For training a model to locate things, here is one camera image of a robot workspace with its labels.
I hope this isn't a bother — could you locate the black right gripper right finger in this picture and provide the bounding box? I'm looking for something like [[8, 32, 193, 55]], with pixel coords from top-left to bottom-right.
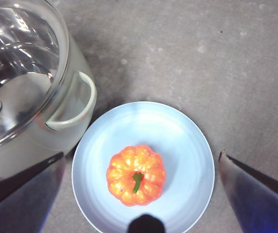
[[218, 150, 278, 233]]

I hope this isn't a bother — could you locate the orange toy pumpkin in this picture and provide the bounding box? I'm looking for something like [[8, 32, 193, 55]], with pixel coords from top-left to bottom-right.
[[106, 145, 167, 207]]

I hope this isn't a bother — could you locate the pale green electric steamer pot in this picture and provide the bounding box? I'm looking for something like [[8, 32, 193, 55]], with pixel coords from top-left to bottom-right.
[[0, 33, 98, 186]]

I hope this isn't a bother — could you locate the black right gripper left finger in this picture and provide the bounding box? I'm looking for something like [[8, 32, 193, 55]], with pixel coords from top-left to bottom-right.
[[0, 151, 67, 233]]

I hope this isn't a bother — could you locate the blue plate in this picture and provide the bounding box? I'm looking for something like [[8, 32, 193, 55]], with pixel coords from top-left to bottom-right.
[[71, 101, 215, 233]]

